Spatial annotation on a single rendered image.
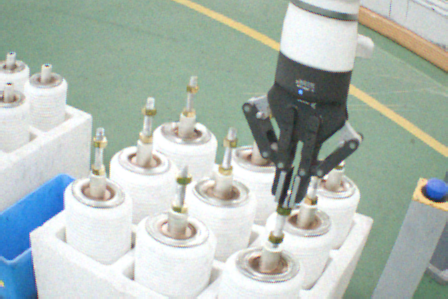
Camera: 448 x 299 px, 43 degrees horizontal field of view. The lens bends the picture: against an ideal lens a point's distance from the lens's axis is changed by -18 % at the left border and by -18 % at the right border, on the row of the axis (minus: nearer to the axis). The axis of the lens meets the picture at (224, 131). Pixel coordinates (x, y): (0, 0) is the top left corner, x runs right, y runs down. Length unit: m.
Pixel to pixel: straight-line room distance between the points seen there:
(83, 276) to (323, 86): 0.40
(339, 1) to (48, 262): 0.52
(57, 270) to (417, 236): 0.50
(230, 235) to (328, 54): 0.34
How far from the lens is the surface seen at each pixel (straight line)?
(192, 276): 0.76
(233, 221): 0.83
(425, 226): 0.84
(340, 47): 0.59
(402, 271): 0.88
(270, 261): 0.72
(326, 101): 0.60
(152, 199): 0.88
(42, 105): 1.12
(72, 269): 0.81
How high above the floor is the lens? 0.68
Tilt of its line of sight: 24 degrees down
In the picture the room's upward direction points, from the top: 10 degrees clockwise
